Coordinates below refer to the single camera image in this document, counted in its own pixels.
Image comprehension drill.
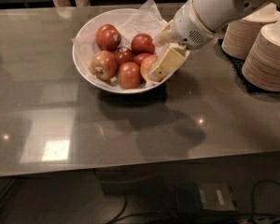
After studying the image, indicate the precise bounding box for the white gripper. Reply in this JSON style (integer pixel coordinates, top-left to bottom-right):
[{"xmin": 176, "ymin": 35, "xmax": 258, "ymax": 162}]
[{"xmin": 148, "ymin": 0, "xmax": 215, "ymax": 81}]

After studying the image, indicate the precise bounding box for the yellow-red apple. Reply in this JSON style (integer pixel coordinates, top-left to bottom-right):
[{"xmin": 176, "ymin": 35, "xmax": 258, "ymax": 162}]
[{"xmin": 140, "ymin": 55, "xmax": 161, "ymax": 82}]

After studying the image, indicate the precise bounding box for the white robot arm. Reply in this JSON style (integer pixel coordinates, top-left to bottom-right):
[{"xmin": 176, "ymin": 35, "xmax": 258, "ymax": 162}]
[{"xmin": 148, "ymin": 0, "xmax": 280, "ymax": 79}]

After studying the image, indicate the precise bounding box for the red apple top right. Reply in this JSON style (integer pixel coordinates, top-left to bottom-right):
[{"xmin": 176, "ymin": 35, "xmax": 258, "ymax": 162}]
[{"xmin": 131, "ymin": 34, "xmax": 155, "ymax": 55}]

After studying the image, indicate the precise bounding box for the small red apple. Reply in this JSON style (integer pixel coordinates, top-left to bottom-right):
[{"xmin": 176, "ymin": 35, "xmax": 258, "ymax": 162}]
[{"xmin": 133, "ymin": 53, "xmax": 150, "ymax": 65}]

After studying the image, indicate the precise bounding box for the dark red center apple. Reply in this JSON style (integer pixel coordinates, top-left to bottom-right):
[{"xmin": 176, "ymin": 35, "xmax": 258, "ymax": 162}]
[{"xmin": 113, "ymin": 47, "xmax": 133, "ymax": 65}]

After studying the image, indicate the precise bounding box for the red apple front center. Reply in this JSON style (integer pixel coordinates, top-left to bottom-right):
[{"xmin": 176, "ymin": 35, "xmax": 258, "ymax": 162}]
[{"xmin": 118, "ymin": 62, "xmax": 142, "ymax": 90}]

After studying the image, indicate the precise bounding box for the white ceramic bowl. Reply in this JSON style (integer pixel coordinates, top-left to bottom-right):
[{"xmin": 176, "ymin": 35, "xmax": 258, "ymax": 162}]
[{"xmin": 71, "ymin": 7, "xmax": 190, "ymax": 95}]

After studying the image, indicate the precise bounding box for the red apple top left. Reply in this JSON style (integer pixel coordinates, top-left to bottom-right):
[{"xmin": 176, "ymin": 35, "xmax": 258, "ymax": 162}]
[{"xmin": 95, "ymin": 24, "xmax": 121, "ymax": 51}]

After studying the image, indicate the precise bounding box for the red-yellow apple left front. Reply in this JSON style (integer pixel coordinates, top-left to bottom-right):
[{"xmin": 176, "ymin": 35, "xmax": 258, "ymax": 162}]
[{"xmin": 89, "ymin": 50, "xmax": 119, "ymax": 81}]

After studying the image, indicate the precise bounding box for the white crumpled paper liner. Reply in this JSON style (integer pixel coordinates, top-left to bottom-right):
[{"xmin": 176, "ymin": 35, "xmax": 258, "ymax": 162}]
[{"xmin": 71, "ymin": 0, "xmax": 191, "ymax": 91}]

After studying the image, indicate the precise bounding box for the paper plate stack rear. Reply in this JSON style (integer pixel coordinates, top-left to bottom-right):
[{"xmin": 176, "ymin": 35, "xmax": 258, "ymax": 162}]
[{"xmin": 222, "ymin": 3, "xmax": 280, "ymax": 60}]

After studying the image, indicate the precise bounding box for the paper plate stack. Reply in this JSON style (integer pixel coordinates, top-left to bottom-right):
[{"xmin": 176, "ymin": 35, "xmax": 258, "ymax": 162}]
[
  {"xmin": 242, "ymin": 20, "xmax": 280, "ymax": 92},
  {"xmin": 222, "ymin": 3, "xmax": 280, "ymax": 60}
]

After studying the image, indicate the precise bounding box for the black mat under plates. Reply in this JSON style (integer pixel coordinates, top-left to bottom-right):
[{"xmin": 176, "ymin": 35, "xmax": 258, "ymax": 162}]
[{"xmin": 223, "ymin": 51, "xmax": 280, "ymax": 103}]

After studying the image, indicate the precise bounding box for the paper plate stack front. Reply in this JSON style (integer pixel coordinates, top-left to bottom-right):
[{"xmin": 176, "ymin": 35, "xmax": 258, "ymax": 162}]
[{"xmin": 242, "ymin": 20, "xmax": 280, "ymax": 92}]

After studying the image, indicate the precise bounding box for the black box under table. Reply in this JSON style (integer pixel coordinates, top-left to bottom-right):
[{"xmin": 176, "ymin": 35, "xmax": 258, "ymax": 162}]
[{"xmin": 175, "ymin": 182, "xmax": 238, "ymax": 214}]

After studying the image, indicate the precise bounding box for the black cable on floor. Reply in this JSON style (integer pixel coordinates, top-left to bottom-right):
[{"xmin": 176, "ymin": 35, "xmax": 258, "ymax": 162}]
[{"xmin": 105, "ymin": 179, "xmax": 280, "ymax": 224}]

